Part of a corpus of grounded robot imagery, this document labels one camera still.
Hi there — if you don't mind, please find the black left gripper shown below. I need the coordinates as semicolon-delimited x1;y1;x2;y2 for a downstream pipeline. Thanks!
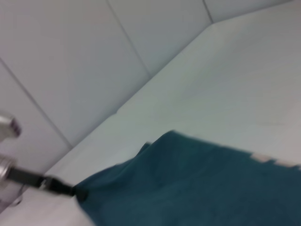
7;165;89;200

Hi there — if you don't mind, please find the teal blue shirt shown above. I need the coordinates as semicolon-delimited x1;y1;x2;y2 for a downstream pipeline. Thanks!
74;129;301;226

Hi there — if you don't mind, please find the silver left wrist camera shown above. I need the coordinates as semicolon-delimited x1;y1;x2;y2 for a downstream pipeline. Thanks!
0;112;23;140

